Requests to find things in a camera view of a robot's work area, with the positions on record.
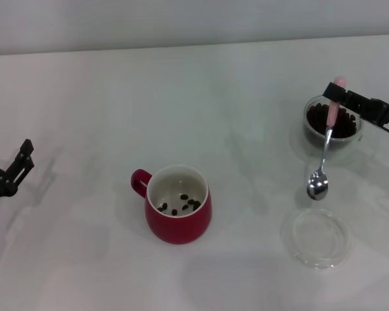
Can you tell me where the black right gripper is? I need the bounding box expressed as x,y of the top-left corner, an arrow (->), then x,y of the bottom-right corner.
322,82 -> 389,140

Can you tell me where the clear glass cup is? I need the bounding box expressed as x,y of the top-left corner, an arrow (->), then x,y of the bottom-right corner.
303,95 -> 366,147

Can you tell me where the pink handled metal spoon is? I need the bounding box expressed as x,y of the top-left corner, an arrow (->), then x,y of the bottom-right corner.
306,76 -> 348,202

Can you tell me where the small clear glass dish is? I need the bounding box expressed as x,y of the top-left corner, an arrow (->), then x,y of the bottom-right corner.
281,209 -> 351,270

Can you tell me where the red ceramic mug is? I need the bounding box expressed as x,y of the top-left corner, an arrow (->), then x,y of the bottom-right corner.
130,164 -> 212,246

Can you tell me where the small batch of coffee beans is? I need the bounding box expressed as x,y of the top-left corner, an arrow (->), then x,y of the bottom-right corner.
158,193 -> 202,216

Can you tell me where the coffee beans pile in glass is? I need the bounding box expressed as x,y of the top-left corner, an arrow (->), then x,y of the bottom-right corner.
306,102 -> 359,139

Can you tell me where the clear glass saucer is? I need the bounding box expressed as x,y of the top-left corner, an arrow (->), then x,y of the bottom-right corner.
290,122 -> 377,163

